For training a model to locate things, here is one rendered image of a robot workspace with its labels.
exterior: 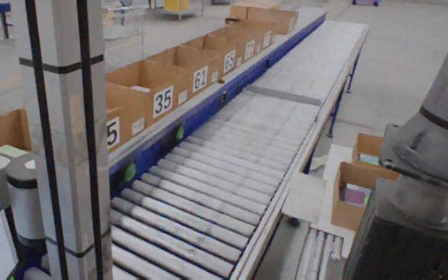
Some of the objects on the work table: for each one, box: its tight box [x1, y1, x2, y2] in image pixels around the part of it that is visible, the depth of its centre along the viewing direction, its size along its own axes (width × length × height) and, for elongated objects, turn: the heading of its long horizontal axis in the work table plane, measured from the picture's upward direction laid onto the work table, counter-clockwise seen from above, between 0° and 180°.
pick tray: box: [351, 132, 400, 175], centre depth 146 cm, size 28×38×10 cm
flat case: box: [342, 183, 372, 207], centre depth 128 cm, size 14×19×2 cm
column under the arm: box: [325, 178, 448, 280], centre depth 86 cm, size 26×26×33 cm
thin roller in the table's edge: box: [309, 231, 325, 280], centre depth 108 cm, size 2×28×2 cm, turn 148°
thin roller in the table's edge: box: [318, 235, 334, 280], centre depth 107 cm, size 2×28×2 cm, turn 148°
